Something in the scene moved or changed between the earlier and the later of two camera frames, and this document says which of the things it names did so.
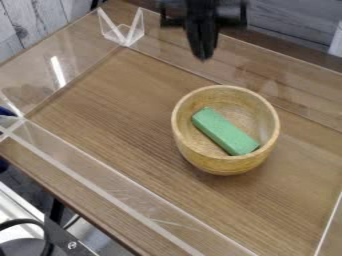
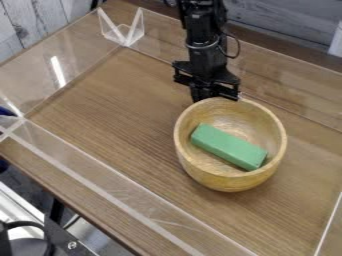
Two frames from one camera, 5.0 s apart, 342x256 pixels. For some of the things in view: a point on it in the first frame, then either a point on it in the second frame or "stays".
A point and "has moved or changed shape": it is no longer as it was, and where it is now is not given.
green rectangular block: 227,135 → 229,147
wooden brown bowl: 225,129 has moved or changed shape
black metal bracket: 64,243 stays
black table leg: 56,211 stays
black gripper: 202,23 → 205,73
